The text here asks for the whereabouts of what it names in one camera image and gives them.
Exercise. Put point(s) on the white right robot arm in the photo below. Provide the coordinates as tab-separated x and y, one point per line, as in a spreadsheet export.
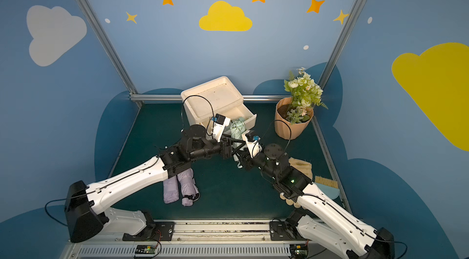
332	227

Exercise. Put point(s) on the lilac umbrella with strap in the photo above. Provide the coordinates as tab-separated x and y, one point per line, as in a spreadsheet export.
171	190

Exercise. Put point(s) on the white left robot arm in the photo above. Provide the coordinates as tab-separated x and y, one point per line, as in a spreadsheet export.
85	205

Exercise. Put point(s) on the aluminium right corner post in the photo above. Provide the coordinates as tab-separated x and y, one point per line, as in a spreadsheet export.
345	33

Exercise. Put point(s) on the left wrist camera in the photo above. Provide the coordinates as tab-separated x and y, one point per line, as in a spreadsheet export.
220	122

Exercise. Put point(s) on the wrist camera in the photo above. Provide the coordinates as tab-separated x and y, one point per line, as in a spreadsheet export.
220	122
252	141

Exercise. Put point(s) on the aluminium corner post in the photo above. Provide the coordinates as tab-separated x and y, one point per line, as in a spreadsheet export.
89	13
345	33

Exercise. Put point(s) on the aluminium left corner post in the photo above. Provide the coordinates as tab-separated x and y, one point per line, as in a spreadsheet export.
89	13

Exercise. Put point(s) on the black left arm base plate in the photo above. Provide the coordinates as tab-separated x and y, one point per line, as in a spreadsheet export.
154	231

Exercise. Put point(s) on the white drawer cabinet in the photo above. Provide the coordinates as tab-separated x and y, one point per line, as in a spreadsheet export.
208	99

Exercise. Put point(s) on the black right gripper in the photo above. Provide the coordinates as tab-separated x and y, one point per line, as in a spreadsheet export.
244	157

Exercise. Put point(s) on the terracotta flower pot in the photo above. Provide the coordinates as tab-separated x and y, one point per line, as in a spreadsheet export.
291	121

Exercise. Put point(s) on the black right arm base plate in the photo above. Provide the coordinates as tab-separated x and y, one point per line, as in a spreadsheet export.
283	231

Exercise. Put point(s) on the mint green umbrella with loop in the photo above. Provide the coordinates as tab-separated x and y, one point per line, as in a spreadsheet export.
240	154

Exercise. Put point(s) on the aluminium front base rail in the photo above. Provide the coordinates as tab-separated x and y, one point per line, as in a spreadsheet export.
201	239

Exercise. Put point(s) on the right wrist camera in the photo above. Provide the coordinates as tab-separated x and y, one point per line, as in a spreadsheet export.
252	141

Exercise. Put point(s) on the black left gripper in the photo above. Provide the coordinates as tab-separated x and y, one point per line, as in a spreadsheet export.
225	147

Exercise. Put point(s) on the light blue hand brush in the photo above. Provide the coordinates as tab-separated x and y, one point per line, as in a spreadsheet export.
329	187

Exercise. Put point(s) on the white green artificial flowers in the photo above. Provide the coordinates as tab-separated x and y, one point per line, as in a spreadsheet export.
304	91

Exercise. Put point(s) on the beige work glove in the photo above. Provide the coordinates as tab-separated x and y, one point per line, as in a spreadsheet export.
306	169

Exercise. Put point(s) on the aluminium back frame rail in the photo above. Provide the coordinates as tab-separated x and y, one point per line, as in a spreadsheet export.
170	97

